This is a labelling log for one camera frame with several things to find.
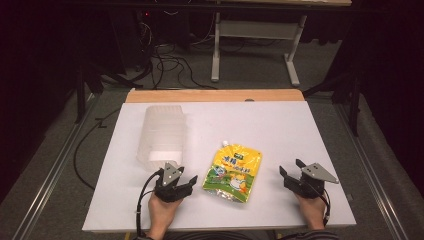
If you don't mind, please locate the white metal desk frame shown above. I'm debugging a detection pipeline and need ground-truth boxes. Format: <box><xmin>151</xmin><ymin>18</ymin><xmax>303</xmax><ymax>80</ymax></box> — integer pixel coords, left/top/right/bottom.
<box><xmin>210</xmin><ymin>0</ymin><xmax>353</xmax><ymax>88</ymax></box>

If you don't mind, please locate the black floor cable bundle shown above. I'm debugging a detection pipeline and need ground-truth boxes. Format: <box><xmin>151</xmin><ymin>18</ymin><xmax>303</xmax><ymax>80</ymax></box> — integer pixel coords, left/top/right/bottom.
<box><xmin>134</xmin><ymin>19</ymin><xmax>219</xmax><ymax>91</ymax></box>

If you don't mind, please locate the black metal stand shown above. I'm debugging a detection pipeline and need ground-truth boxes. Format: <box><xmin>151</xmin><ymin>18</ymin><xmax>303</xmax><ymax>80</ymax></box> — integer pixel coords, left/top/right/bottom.
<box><xmin>73</xmin><ymin>61</ymin><xmax>145</xmax><ymax>125</ymax></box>
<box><xmin>302</xmin><ymin>70</ymin><xmax>364</xmax><ymax>138</ymax></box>

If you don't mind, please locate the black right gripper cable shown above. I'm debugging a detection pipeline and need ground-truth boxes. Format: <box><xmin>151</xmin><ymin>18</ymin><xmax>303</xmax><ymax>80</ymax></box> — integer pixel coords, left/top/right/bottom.
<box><xmin>308</xmin><ymin>181</ymin><xmax>332</xmax><ymax>228</ymax></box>

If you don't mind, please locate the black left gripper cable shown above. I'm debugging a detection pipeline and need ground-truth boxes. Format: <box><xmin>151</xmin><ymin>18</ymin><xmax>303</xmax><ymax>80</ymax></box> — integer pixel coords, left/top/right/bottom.
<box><xmin>135</xmin><ymin>169</ymin><xmax>165</xmax><ymax>240</ymax></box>

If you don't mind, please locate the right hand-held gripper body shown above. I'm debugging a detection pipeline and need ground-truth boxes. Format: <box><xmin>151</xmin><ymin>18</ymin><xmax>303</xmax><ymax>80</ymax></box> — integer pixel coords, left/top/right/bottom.
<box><xmin>283</xmin><ymin>162</ymin><xmax>340</xmax><ymax>200</ymax></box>

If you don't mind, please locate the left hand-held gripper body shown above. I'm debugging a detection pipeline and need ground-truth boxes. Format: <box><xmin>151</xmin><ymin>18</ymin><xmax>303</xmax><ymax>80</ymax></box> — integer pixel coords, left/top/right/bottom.
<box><xmin>154</xmin><ymin>161</ymin><xmax>194</xmax><ymax>204</ymax></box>

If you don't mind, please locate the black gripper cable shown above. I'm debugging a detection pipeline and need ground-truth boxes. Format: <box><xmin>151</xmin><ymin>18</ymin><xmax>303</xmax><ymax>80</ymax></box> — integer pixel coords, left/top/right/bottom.
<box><xmin>135</xmin><ymin>169</ymin><xmax>165</xmax><ymax>240</ymax></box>
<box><xmin>308</xmin><ymin>181</ymin><xmax>332</xmax><ymax>228</ymax></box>

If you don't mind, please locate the person's left hand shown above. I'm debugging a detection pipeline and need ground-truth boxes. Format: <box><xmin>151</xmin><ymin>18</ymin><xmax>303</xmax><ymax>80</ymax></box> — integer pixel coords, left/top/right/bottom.
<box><xmin>147</xmin><ymin>191</ymin><xmax>183</xmax><ymax>240</ymax></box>

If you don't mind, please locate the person's right hand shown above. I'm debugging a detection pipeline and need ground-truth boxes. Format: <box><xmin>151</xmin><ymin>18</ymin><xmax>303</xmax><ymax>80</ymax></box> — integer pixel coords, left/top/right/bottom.
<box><xmin>294</xmin><ymin>192</ymin><xmax>327</xmax><ymax>231</ymax></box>

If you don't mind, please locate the metal floor rail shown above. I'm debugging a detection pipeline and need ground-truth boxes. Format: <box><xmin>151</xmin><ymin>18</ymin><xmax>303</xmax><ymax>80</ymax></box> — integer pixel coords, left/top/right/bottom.
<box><xmin>334</xmin><ymin>102</ymin><xmax>402</xmax><ymax>240</ymax></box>
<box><xmin>10</xmin><ymin>93</ymin><xmax>102</xmax><ymax>240</ymax></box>

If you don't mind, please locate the translucent plastic container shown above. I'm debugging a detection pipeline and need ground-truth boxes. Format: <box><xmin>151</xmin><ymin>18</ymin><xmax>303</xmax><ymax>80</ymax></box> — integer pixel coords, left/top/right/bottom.
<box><xmin>136</xmin><ymin>104</ymin><xmax>188</xmax><ymax>173</ymax></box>

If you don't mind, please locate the yellow spout pouch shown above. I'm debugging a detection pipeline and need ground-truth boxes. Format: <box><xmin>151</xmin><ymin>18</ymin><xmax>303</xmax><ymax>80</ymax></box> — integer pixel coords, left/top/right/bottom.
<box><xmin>202</xmin><ymin>140</ymin><xmax>264</xmax><ymax>204</ymax></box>

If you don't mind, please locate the white table mat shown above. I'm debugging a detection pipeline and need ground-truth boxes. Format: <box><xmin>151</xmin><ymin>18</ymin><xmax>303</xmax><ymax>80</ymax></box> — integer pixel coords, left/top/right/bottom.
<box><xmin>81</xmin><ymin>101</ymin><xmax>357</xmax><ymax>233</ymax></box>

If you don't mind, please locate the dark computer tower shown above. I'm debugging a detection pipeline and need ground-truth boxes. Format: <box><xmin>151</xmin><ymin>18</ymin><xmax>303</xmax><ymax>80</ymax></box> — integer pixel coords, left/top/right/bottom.
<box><xmin>108</xmin><ymin>9</ymin><xmax>156</xmax><ymax>75</ymax></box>

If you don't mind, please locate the long black floor cable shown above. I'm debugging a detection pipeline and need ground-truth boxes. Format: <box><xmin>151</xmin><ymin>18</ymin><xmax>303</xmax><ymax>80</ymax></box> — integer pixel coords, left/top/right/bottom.
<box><xmin>73</xmin><ymin>108</ymin><xmax>122</xmax><ymax>192</ymax></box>

